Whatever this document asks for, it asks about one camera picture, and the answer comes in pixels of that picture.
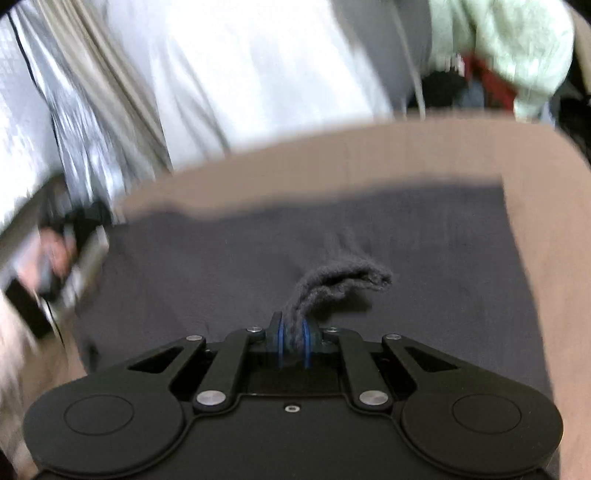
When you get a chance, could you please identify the dark grey knit sweater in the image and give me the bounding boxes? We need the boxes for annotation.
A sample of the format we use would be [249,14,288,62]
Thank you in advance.
[74,183,552,394]

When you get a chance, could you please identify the person's left hand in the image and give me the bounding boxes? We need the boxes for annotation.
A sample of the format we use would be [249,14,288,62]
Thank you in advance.
[0,225,80,324]

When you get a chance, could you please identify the white curtain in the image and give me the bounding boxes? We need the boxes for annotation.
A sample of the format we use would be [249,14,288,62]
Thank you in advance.
[1,1,432,222]

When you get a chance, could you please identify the brown bed sheet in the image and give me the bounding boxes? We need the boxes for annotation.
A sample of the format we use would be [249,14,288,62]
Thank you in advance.
[1,116,590,479]

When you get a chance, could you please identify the red garment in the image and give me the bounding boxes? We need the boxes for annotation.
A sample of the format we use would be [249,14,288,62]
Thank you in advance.
[462,54,517,112]

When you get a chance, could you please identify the pale green quilted jacket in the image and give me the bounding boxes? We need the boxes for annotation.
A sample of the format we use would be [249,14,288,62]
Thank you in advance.
[429,0,575,120]

